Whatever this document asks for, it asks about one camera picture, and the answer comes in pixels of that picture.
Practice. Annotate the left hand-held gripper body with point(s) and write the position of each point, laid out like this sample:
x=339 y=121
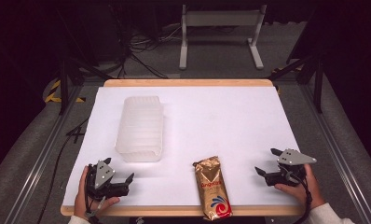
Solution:
x=103 y=177

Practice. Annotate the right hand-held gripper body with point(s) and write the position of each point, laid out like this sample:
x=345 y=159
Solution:
x=294 y=158

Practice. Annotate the person's left hand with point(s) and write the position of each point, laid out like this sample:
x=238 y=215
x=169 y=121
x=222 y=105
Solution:
x=81 y=199

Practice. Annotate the person's right hand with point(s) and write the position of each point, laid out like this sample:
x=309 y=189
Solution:
x=303 y=191

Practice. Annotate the translucent plastic container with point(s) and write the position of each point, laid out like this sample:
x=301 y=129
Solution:
x=140 y=129

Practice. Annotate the gold foil packet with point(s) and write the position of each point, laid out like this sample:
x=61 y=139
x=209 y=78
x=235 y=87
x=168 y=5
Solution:
x=212 y=188

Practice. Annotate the white table sheet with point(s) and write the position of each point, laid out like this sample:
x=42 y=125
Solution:
x=224 y=124

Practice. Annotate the black tripod stand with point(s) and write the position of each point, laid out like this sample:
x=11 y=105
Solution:
x=318 y=87
x=64 y=90

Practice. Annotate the yellow and black floor tape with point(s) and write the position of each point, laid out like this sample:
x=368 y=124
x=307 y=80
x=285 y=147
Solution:
x=54 y=95

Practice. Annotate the wooden table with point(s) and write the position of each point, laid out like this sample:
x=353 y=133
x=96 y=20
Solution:
x=186 y=82

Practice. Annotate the aluminium floor rail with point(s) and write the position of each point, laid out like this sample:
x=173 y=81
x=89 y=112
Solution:
x=37 y=168
x=336 y=149

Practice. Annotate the white metal stand frame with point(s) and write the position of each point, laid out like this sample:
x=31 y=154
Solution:
x=221 y=18

